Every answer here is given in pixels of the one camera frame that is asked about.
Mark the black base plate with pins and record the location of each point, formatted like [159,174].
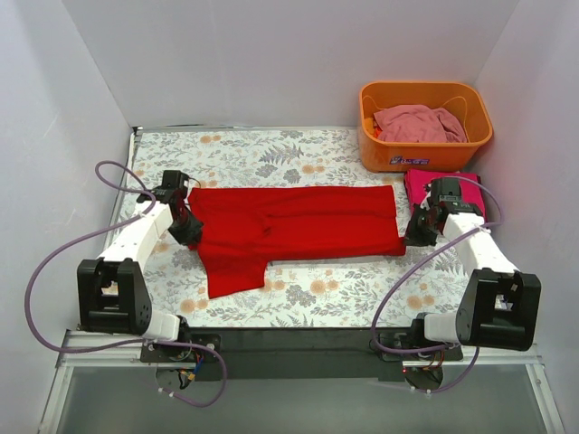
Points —
[297,353]

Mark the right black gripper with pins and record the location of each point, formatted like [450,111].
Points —
[417,231]

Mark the red t shirt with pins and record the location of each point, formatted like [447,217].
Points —
[245,229]

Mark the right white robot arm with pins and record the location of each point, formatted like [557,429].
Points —
[500,303]

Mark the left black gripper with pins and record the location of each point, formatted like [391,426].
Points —
[188,231]

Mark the floral patterned table mat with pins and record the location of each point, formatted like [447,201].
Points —
[326,293]

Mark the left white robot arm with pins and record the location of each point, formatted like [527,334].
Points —
[113,295]

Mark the orange plastic basket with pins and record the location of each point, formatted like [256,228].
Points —
[461,100]

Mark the pink crumpled t shirt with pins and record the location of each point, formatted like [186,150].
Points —
[418,124]

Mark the aluminium frame rail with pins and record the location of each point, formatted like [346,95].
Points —
[298,380]

